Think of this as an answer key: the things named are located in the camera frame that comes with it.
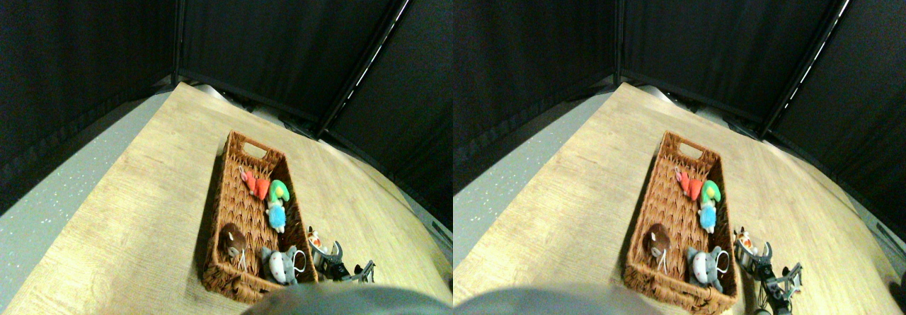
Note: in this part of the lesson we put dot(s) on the orange white plush toy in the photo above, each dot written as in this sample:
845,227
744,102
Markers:
744,243
316,243

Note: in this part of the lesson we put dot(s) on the grey plush toy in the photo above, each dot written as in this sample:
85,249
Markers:
277,267
703,269

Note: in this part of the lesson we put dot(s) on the pale blue white plush toy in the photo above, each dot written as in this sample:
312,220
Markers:
276,217
708,217

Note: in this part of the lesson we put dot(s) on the brown plush toy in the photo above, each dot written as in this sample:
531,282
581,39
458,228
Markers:
655,240
231,239

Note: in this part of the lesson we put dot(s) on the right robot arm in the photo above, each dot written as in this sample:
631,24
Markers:
775,297

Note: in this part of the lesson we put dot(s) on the green plush toy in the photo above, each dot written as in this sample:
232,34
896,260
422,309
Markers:
710,192
278,192

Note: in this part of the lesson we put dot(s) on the brown wicker basket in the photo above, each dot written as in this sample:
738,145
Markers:
662,202
233,202

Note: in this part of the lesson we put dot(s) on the grey curtain stand foot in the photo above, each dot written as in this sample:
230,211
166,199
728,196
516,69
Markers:
297,125

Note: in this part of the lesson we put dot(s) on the black curtain stand pole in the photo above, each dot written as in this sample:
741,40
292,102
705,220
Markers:
618,32
776,110
335,110
179,32

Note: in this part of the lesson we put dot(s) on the black bracket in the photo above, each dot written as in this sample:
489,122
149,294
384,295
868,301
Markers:
794,272
367,267

